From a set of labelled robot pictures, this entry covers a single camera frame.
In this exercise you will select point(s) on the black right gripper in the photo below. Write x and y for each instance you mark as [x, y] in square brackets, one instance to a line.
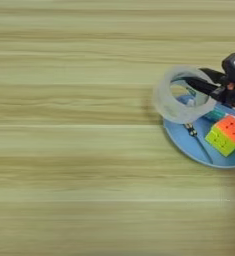
[234, 95]

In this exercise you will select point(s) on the clear tape roll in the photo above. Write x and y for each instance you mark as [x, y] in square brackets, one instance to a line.
[162, 103]

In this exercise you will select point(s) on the colourful puzzle cube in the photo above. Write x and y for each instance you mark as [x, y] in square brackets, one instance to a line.
[227, 135]

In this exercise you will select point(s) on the blue round plate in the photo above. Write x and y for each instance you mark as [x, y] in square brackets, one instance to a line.
[182, 140]

